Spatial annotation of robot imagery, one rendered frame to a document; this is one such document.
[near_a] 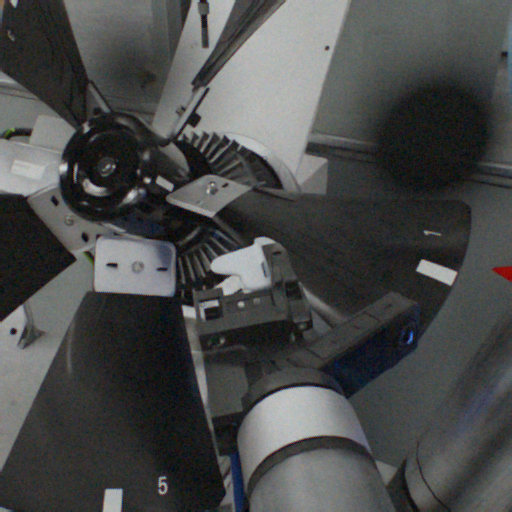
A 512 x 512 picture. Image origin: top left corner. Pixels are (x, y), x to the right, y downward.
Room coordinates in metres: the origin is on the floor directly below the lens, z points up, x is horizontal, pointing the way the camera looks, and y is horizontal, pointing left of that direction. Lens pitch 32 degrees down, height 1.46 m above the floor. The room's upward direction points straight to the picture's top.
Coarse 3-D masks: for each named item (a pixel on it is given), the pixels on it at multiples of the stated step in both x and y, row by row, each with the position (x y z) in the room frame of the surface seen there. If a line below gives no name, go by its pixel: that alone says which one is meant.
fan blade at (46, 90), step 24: (24, 0) 0.81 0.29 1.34; (48, 0) 0.76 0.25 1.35; (24, 24) 0.81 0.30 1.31; (48, 24) 0.75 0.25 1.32; (0, 48) 0.86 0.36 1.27; (24, 48) 0.81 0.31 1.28; (48, 48) 0.75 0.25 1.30; (72, 48) 0.70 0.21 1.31; (24, 72) 0.82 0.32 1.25; (48, 72) 0.76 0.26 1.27; (72, 72) 0.70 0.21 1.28; (48, 96) 0.77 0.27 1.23; (72, 96) 0.71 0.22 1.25; (72, 120) 0.72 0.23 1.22
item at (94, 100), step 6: (90, 84) 0.68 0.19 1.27; (90, 90) 0.67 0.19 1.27; (90, 96) 0.68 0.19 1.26; (96, 96) 0.66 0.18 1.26; (90, 102) 0.68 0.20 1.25; (96, 102) 0.67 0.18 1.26; (102, 102) 0.65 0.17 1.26; (90, 108) 0.69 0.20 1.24; (102, 108) 0.65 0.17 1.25; (90, 114) 0.69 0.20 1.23
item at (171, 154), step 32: (96, 128) 0.60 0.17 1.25; (128, 128) 0.59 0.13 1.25; (64, 160) 0.58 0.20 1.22; (96, 160) 0.58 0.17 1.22; (128, 160) 0.56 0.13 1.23; (160, 160) 0.55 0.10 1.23; (192, 160) 0.65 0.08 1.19; (64, 192) 0.56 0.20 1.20; (96, 192) 0.55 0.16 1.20; (128, 192) 0.54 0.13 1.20; (160, 192) 0.55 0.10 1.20; (96, 224) 0.54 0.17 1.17; (128, 224) 0.54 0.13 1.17; (160, 224) 0.56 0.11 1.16; (192, 224) 0.60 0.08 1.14
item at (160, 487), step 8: (160, 472) 0.40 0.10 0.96; (168, 472) 0.40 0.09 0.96; (160, 480) 0.39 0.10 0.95; (168, 480) 0.39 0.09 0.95; (152, 488) 0.39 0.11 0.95; (160, 488) 0.39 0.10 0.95; (168, 488) 0.39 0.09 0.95; (152, 496) 0.38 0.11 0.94; (160, 496) 0.38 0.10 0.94; (168, 496) 0.38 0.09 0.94
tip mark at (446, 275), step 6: (420, 264) 0.45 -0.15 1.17; (426, 264) 0.45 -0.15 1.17; (432, 264) 0.45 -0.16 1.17; (420, 270) 0.44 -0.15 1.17; (426, 270) 0.44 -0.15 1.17; (432, 270) 0.44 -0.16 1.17; (438, 270) 0.44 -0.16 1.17; (444, 270) 0.44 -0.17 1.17; (450, 270) 0.44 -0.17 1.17; (432, 276) 0.44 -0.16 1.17; (438, 276) 0.44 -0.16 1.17; (444, 276) 0.44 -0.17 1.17; (450, 276) 0.44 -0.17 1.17; (450, 282) 0.43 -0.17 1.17
